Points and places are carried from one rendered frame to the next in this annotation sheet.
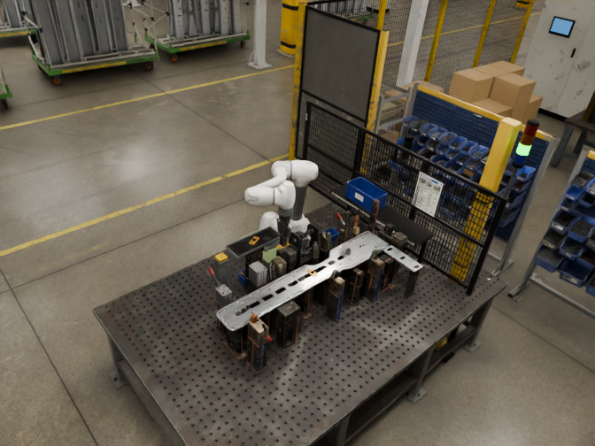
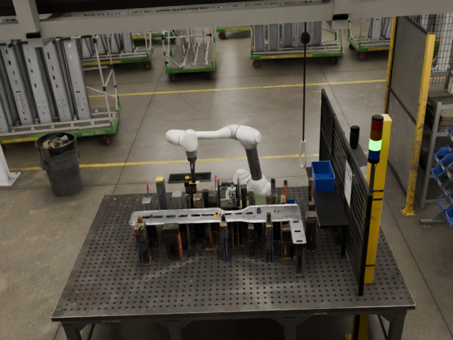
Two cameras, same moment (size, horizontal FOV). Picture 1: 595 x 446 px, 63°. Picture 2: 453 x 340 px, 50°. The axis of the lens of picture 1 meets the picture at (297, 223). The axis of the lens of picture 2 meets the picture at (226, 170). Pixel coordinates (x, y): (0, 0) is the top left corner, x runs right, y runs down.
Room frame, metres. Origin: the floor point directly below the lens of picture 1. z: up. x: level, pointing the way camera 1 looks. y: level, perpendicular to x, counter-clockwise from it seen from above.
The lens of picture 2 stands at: (0.29, -2.53, 3.24)
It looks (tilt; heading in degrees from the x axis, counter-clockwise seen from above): 30 degrees down; 47
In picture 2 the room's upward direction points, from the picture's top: 4 degrees counter-clockwise
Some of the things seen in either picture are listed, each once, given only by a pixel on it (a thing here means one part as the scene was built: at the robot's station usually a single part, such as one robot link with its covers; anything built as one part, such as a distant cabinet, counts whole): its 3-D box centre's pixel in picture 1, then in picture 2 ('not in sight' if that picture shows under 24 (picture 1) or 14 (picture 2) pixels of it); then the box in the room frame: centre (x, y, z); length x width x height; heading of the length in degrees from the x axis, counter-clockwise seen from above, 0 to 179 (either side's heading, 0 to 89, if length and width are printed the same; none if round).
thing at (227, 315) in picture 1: (311, 275); (214, 215); (2.40, -0.12, 1.00); 1.38 x 0.22 x 0.02; 134
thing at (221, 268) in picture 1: (221, 284); (163, 202); (2.32, 0.46, 0.92); 0.08 x 0.08 x 0.44; 44
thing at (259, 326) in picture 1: (258, 345); (143, 243); (1.88, 0.17, 0.88); 0.15 x 0.11 x 0.36; 44
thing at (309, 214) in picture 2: (395, 254); (311, 232); (2.84, -0.75, 0.88); 0.08 x 0.08 x 0.36; 44
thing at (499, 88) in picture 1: (491, 110); not in sight; (6.83, -2.69, 0.52); 1.20 x 0.80 x 1.05; 131
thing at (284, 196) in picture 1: (284, 194); (189, 139); (2.39, 0.09, 1.62); 0.13 x 0.11 x 0.16; 99
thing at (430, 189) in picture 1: (427, 194); (348, 183); (3.05, -0.93, 1.30); 0.23 x 0.02 x 0.31; 44
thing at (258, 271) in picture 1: (257, 290); (179, 214); (2.31, 0.23, 0.90); 0.13 x 0.10 x 0.41; 44
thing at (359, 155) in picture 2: (415, 159); (354, 150); (3.25, -0.84, 1.46); 0.36 x 0.15 x 0.18; 44
